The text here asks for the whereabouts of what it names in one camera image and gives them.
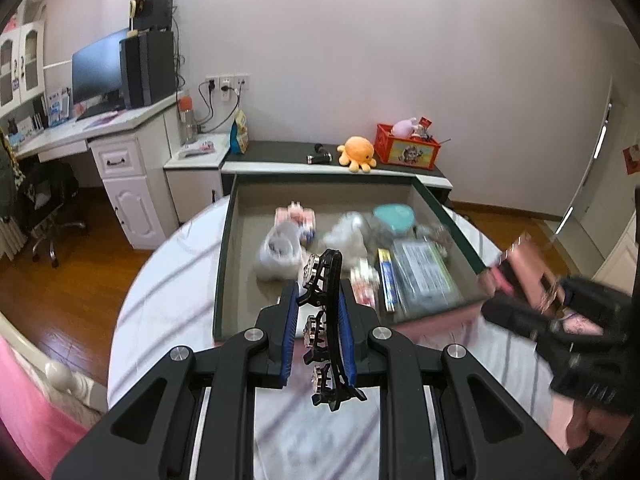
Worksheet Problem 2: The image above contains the white bed post knob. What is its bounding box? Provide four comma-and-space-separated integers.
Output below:
44, 360, 108, 413

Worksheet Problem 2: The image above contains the black speaker on tower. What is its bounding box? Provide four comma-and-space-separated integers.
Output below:
129, 0, 172, 32

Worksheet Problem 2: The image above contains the white desk with drawers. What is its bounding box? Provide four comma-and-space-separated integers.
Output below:
16, 94, 180, 250

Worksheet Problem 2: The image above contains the yellow blue snack bag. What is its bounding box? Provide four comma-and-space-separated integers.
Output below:
229, 108, 250, 155

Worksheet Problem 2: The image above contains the orange octopus plush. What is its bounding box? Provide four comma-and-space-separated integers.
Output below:
337, 136, 376, 174

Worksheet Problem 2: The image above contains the white glass door cabinet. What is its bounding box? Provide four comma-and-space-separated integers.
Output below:
0, 21, 44, 117

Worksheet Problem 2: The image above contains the black hair claw clip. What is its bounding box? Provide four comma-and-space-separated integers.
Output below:
297, 249, 367, 412

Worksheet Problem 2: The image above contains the white mosquito repellent plug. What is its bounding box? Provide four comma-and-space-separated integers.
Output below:
254, 220, 303, 282

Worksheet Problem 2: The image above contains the black office chair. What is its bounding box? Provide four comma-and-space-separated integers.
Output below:
16, 160, 87, 269

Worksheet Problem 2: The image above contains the rose gold round case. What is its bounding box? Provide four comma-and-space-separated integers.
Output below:
478, 232, 564, 318

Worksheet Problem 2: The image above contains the white pink doll figurine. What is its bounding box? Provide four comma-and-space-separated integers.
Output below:
349, 258, 380, 309

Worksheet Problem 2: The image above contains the black small gadget on cabinet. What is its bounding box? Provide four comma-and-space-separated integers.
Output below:
307, 143, 333, 165

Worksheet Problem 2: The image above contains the black computer monitor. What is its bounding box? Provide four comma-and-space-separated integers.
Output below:
72, 29, 128, 105

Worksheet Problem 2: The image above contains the white wall socket strip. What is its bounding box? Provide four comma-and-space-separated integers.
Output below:
205, 74, 250, 92

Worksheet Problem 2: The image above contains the pink block brick toy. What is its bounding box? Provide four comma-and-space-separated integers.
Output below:
274, 202, 316, 245

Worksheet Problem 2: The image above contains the orange cap water bottle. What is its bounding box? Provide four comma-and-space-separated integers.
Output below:
178, 96, 198, 144

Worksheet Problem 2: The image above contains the clear plastic labelled box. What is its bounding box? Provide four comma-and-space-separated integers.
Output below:
392, 238, 462, 318

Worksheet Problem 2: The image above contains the clear glass liquid bottle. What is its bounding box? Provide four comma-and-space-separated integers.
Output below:
413, 224, 454, 259

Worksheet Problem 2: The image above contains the red toy crate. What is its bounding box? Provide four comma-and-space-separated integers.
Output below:
373, 124, 442, 170

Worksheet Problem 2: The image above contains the person right hand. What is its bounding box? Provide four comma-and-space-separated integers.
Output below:
565, 401, 632, 450

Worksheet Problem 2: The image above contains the low black white cabinet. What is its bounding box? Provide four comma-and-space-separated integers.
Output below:
221, 141, 454, 204

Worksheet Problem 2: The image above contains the teal lid round container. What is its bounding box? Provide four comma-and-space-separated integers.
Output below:
372, 204, 416, 235

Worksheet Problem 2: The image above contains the white bedside cabinet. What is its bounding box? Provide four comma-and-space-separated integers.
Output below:
164, 133, 229, 223

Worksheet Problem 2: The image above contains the pink storage box tray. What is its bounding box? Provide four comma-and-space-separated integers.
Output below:
211, 171, 494, 344

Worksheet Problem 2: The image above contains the blue yellow tube box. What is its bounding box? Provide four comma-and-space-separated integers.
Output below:
378, 248, 400, 313

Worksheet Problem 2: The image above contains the black computer tower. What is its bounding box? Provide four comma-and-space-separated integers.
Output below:
119, 30, 177, 110

